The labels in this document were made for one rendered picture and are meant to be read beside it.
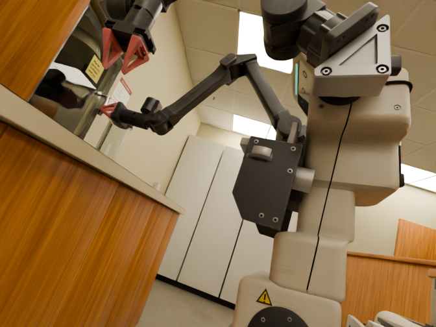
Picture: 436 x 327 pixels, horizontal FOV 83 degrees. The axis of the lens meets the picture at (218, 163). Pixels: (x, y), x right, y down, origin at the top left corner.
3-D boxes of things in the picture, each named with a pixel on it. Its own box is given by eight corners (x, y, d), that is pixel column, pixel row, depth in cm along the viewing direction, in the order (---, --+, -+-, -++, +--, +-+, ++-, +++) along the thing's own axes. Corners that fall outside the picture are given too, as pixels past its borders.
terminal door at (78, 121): (15, 104, 68) (84, -1, 79) (78, 144, 98) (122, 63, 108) (18, 105, 68) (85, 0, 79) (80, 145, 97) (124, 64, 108)
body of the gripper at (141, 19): (115, 46, 59) (128, 23, 61) (154, 56, 58) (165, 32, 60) (102, 23, 53) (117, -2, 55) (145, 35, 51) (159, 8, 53)
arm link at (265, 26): (333, 8, 39) (327, 36, 44) (290, -17, 44) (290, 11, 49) (287, 41, 39) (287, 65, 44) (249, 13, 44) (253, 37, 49)
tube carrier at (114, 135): (81, 157, 102) (104, 113, 108) (98, 165, 112) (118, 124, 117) (102, 163, 99) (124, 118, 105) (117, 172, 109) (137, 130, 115)
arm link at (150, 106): (157, 121, 87) (165, 135, 95) (169, 96, 92) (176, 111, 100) (128, 115, 91) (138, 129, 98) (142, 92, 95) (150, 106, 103)
